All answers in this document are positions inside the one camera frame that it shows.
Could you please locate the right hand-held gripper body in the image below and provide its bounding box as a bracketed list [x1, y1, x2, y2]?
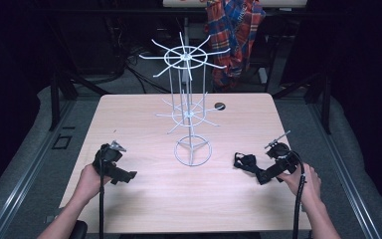
[256, 129, 301, 186]

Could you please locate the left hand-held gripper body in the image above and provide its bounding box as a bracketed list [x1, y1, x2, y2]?
[92, 139, 127, 180]

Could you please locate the white wire display rack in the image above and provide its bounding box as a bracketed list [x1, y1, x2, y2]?
[138, 31, 232, 167]

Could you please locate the person's left hand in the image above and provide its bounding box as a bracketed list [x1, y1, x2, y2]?
[78, 162, 113, 201]

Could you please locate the person's right hand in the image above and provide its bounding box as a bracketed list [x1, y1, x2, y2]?
[278, 161, 323, 209]

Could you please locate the black chair part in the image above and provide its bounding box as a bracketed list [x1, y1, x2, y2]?
[68, 220, 90, 239]

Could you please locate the black metal stand leg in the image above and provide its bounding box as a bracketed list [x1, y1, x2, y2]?
[272, 72, 333, 135]
[47, 68, 111, 132]

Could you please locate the red blue plaid shirt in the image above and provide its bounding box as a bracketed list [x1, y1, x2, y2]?
[204, 0, 267, 92]

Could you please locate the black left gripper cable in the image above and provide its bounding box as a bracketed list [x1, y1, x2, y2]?
[97, 150, 106, 239]

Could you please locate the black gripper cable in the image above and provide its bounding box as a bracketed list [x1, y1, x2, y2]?
[289, 149, 308, 239]
[97, 150, 106, 239]

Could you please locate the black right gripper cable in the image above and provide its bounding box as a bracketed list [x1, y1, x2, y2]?
[289, 149, 308, 239]

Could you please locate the black floor outlet frame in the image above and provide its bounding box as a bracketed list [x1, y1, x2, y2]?
[51, 133, 74, 150]

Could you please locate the grey metal floor rail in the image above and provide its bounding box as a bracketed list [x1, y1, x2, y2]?
[306, 99, 382, 239]
[0, 99, 78, 239]

